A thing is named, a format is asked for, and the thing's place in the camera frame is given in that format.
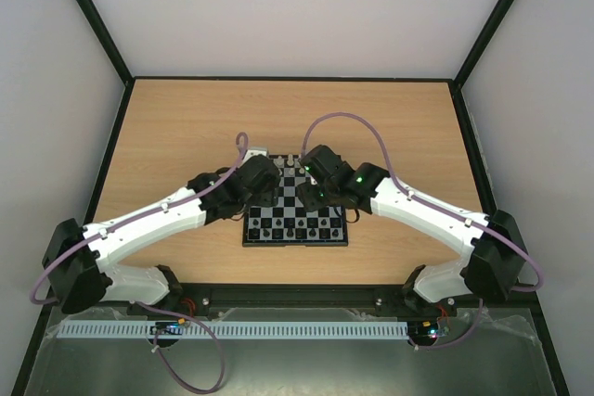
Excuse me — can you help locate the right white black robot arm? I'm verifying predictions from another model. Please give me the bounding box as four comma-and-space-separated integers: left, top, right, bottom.
296, 145, 526, 314

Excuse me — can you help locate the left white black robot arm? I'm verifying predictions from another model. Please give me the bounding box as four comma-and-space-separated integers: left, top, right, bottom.
42, 153, 280, 314

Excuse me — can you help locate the black magnetic chess board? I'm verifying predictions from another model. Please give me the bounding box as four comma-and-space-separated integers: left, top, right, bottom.
242, 155, 348, 248

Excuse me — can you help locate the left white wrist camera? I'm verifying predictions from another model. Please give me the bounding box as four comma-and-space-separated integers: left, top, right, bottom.
245, 147, 268, 160

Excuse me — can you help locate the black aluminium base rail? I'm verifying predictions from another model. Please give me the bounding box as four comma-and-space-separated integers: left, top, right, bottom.
124, 282, 539, 318

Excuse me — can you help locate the light blue slotted cable duct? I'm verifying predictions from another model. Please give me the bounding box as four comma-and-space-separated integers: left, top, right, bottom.
56, 320, 408, 340

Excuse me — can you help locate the black frame post left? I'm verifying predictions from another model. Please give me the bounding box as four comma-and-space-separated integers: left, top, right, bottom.
75, 0, 134, 86

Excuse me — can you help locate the black frame post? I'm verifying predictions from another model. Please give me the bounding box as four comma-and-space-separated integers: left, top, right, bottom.
75, 0, 134, 86
454, 0, 515, 90

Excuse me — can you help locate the black frame post right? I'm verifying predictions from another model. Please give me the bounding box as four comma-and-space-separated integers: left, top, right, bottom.
454, 0, 515, 90

